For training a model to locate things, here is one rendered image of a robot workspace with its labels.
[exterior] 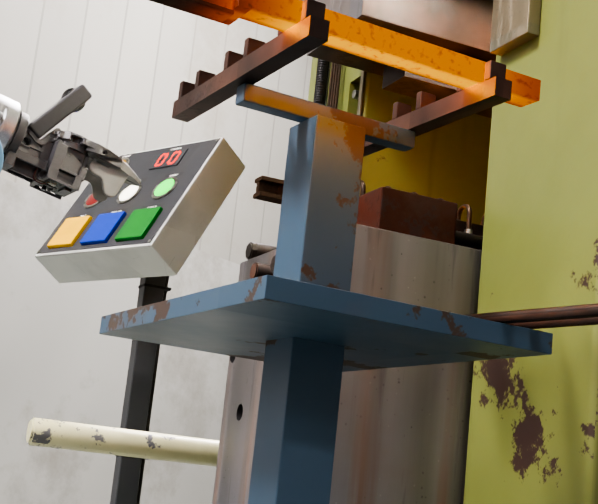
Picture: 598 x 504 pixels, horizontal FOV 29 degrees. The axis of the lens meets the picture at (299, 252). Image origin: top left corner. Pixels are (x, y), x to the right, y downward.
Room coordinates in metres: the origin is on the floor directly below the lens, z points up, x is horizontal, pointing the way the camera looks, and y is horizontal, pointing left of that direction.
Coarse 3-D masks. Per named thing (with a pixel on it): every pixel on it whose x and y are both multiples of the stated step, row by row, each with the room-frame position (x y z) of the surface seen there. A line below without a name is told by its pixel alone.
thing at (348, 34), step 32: (160, 0) 0.94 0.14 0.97; (192, 0) 0.93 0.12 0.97; (224, 0) 0.96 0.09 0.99; (256, 0) 0.96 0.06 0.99; (288, 0) 0.97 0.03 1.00; (352, 32) 1.01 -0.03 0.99; (384, 32) 1.02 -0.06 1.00; (416, 64) 1.05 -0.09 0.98; (448, 64) 1.06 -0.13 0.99; (480, 64) 1.08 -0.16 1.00; (512, 96) 1.11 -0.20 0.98
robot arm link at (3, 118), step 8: (0, 96) 1.55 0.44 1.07; (0, 104) 1.54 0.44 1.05; (8, 104) 1.55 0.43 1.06; (16, 104) 1.56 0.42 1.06; (0, 112) 1.53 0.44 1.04; (8, 112) 1.55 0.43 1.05; (16, 112) 1.55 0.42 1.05; (0, 120) 1.54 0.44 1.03; (8, 120) 1.55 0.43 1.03; (16, 120) 1.55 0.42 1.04; (0, 128) 1.54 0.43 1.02; (8, 128) 1.55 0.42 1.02; (16, 128) 1.57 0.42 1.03; (0, 136) 1.55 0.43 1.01; (8, 136) 1.55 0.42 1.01; (8, 144) 1.57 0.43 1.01
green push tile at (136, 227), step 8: (152, 208) 2.00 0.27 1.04; (160, 208) 1.99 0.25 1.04; (136, 216) 2.02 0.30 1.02; (144, 216) 2.00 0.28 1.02; (152, 216) 1.99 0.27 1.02; (128, 224) 2.02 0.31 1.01; (136, 224) 2.00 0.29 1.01; (144, 224) 1.98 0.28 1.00; (152, 224) 1.98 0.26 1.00; (120, 232) 2.02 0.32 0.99; (128, 232) 2.00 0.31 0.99; (136, 232) 1.98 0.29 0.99; (144, 232) 1.97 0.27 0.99; (120, 240) 2.01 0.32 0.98; (128, 240) 2.00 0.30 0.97
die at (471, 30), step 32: (320, 0) 1.75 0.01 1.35; (352, 0) 1.63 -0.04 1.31; (384, 0) 1.61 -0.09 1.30; (416, 0) 1.63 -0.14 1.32; (448, 0) 1.65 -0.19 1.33; (480, 0) 1.67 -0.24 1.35; (416, 32) 1.64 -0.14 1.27; (448, 32) 1.65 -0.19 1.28; (480, 32) 1.67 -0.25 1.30; (352, 64) 1.79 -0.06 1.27
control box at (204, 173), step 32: (128, 160) 2.20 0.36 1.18; (192, 160) 2.05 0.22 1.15; (224, 160) 2.05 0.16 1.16; (192, 192) 2.00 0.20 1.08; (224, 192) 2.06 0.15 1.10; (160, 224) 1.97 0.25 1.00; (192, 224) 2.01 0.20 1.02; (64, 256) 2.11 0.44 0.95; (96, 256) 2.06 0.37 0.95; (128, 256) 2.01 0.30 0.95; (160, 256) 1.96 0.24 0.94
